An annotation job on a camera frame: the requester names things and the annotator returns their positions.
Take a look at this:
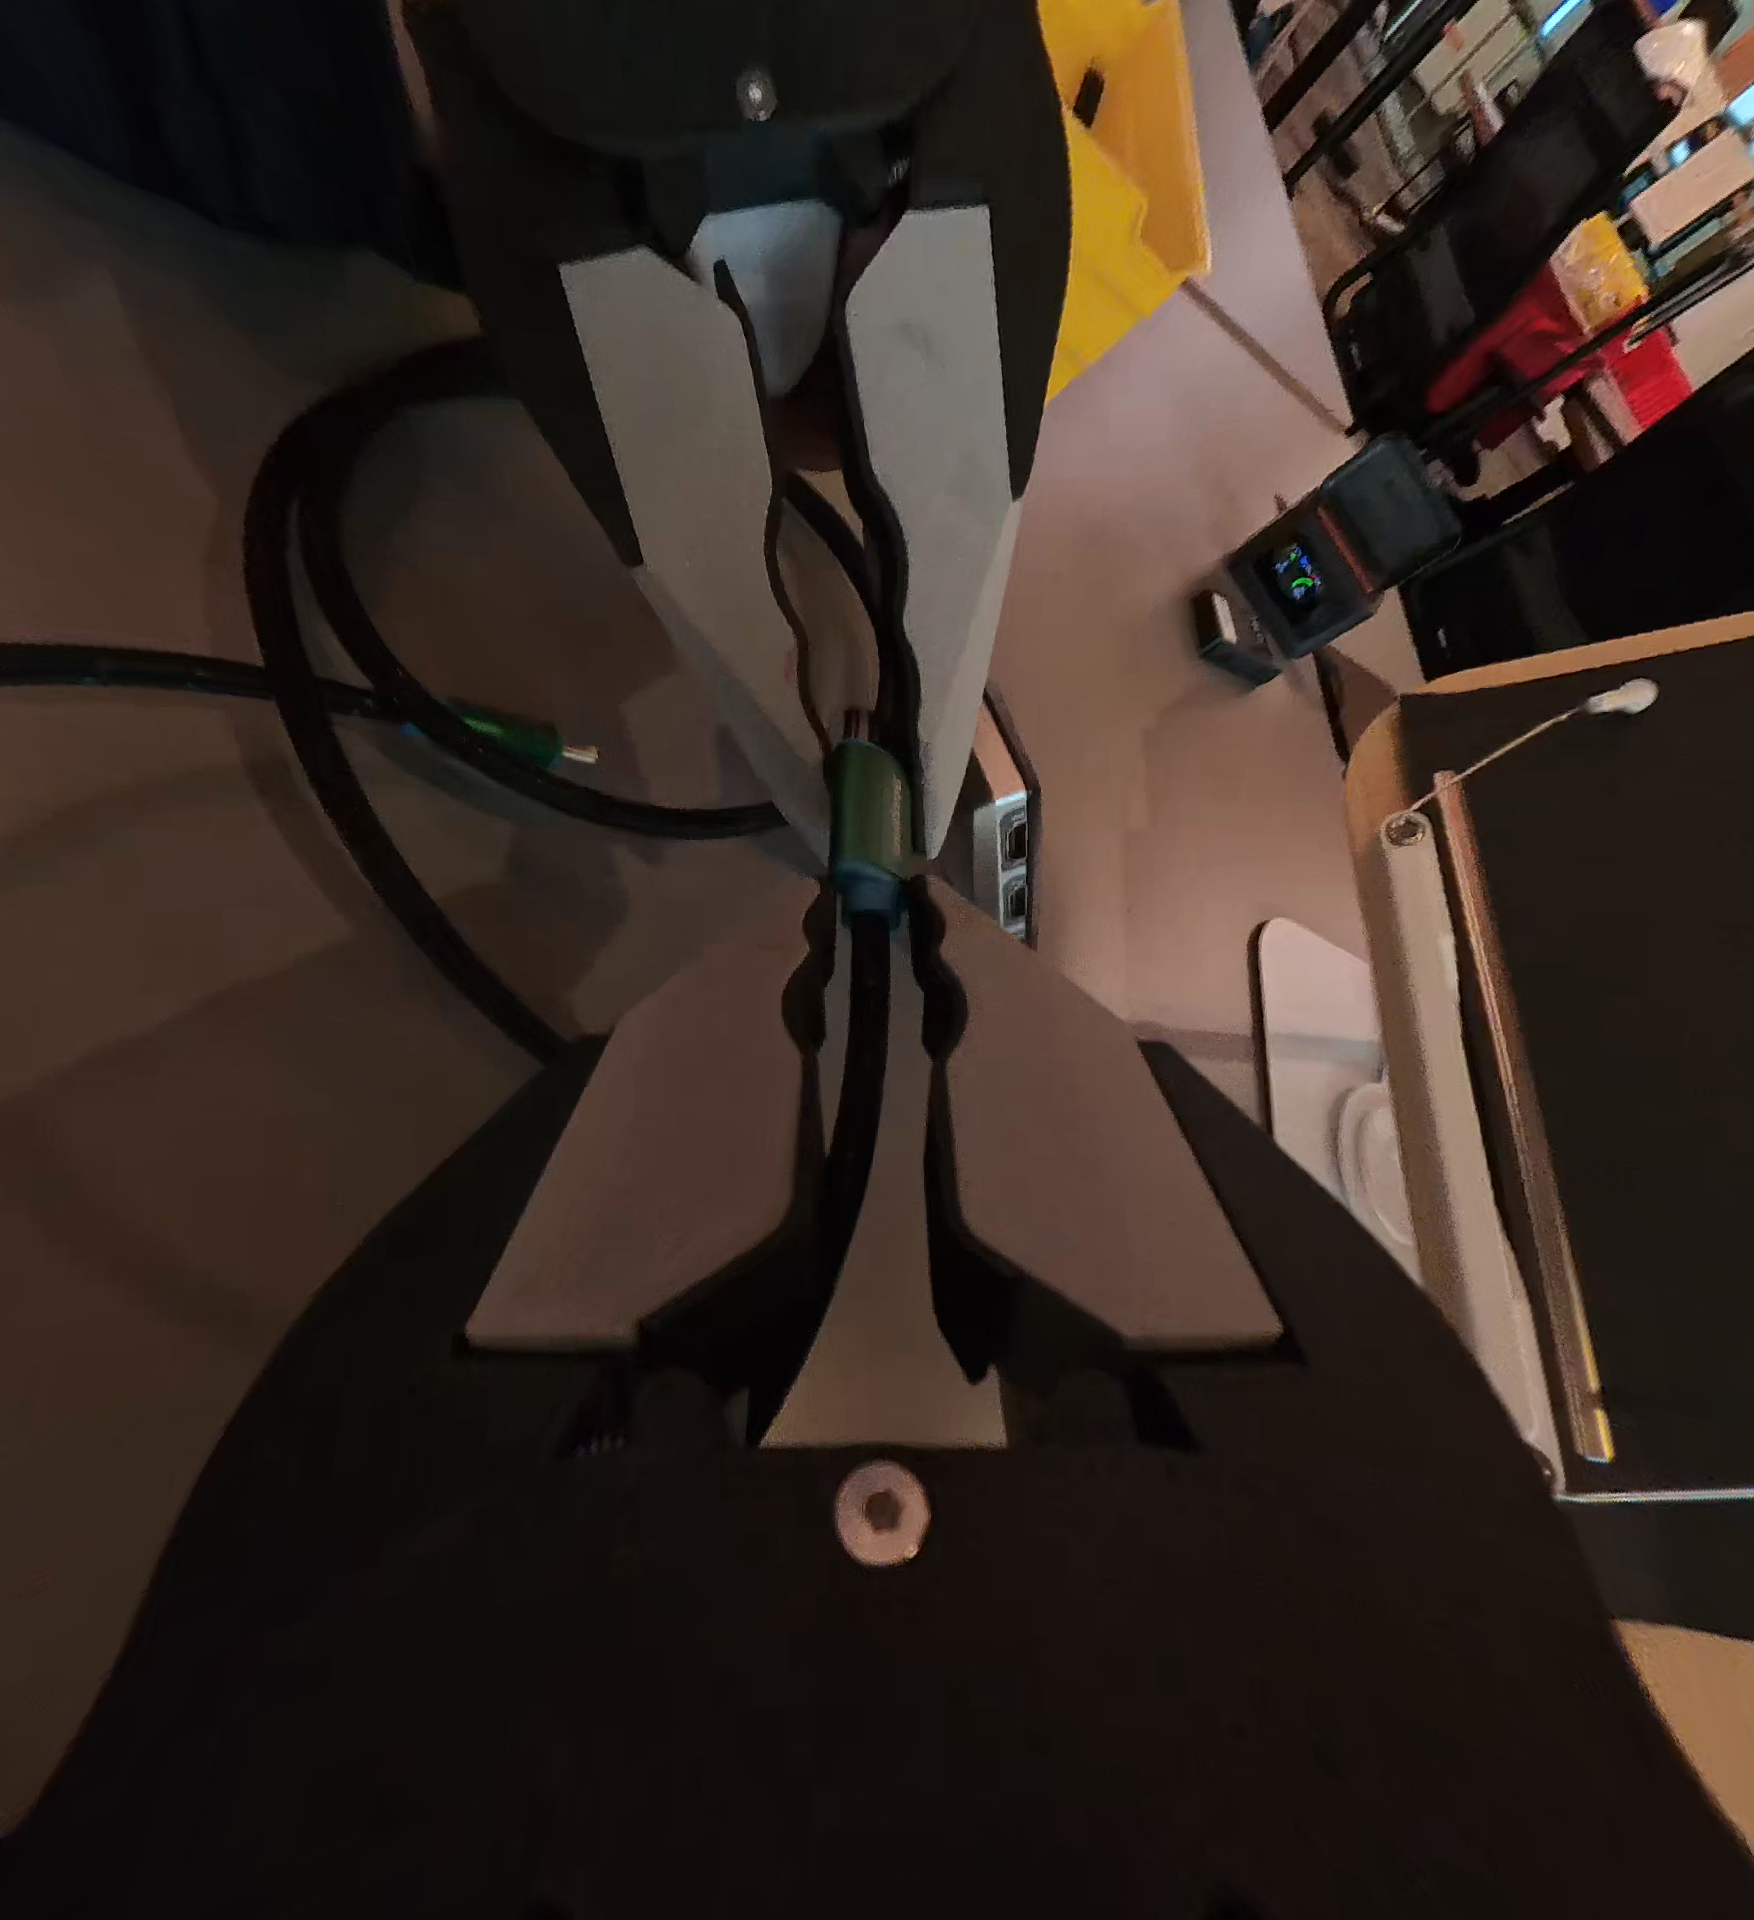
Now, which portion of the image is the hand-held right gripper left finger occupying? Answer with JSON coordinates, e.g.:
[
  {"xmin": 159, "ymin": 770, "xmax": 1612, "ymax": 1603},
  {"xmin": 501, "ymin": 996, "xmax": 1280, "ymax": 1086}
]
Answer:
[{"xmin": 463, "ymin": 879, "xmax": 835, "ymax": 1415}]

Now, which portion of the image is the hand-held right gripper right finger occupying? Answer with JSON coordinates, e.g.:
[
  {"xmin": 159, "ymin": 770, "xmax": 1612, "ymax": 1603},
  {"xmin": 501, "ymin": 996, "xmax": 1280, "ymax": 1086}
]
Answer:
[{"xmin": 913, "ymin": 876, "xmax": 1284, "ymax": 1386}]

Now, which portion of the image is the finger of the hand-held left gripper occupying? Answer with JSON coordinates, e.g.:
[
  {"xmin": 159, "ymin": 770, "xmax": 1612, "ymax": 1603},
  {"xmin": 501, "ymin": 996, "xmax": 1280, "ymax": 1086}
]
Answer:
[
  {"xmin": 559, "ymin": 245, "xmax": 839, "ymax": 882},
  {"xmin": 839, "ymin": 201, "xmax": 1030, "ymax": 864}
]

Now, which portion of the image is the yellow plastic bin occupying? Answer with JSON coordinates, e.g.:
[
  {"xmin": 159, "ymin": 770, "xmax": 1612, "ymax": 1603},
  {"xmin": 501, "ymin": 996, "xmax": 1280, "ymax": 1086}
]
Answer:
[{"xmin": 1034, "ymin": 0, "xmax": 1213, "ymax": 401}]

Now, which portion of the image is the silver multiport hub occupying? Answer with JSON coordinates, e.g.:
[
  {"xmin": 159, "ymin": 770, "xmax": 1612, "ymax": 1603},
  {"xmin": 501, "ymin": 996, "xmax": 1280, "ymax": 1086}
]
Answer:
[{"xmin": 971, "ymin": 687, "xmax": 1045, "ymax": 950}]

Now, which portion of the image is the black braided hdmi cable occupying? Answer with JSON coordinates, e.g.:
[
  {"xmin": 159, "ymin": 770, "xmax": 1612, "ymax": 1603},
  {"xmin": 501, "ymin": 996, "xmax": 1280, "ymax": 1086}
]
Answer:
[{"xmin": 0, "ymin": 641, "xmax": 922, "ymax": 1447}]

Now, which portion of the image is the person's left forearm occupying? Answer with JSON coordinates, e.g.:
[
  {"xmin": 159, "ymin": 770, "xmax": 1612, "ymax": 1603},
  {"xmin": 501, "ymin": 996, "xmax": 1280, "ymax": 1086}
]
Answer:
[{"xmin": 0, "ymin": 0, "xmax": 442, "ymax": 290}]

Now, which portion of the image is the small black battery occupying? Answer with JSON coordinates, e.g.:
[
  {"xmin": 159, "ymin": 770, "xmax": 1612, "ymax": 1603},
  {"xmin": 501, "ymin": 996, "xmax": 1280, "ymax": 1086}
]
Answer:
[{"xmin": 1191, "ymin": 588, "xmax": 1278, "ymax": 685}]

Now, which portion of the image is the small black display device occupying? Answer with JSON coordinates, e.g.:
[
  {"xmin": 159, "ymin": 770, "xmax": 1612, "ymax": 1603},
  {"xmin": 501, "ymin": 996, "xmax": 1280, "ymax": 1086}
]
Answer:
[{"xmin": 1230, "ymin": 435, "xmax": 1465, "ymax": 663}]

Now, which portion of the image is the black office chair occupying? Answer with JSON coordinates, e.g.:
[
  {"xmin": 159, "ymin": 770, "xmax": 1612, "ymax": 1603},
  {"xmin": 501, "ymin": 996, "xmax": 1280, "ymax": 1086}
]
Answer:
[{"xmin": 1326, "ymin": 75, "xmax": 1646, "ymax": 500}]

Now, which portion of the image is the black wooden-rimmed board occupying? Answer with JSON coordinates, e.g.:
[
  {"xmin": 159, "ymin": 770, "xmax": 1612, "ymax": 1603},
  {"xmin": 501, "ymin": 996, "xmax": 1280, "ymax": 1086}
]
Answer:
[{"xmin": 1342, "ymin": 596, "xmax": 1754, "ymax": 1651}]

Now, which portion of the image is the red plastic bin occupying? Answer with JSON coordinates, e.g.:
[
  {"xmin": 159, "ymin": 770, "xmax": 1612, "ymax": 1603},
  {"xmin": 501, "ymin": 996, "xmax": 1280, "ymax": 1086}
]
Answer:
[{"xmin": 1430, "ymin": 263, "xmax": 1692, "ymax": 429}]

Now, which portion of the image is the thick black cable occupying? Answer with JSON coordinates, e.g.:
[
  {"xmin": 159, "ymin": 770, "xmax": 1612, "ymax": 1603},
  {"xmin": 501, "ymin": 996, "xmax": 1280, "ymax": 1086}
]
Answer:
[{"xmin": 243, "ymin": 337, "xmax": 880, "ymax": 1060}]

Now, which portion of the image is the white peg with cord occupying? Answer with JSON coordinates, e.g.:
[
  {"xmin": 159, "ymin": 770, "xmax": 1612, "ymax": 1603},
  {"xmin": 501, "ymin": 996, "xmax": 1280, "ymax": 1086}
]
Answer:
[{"xmin": 1382, "ymin": 678, "xmax": 1662, "ymax": 851}]

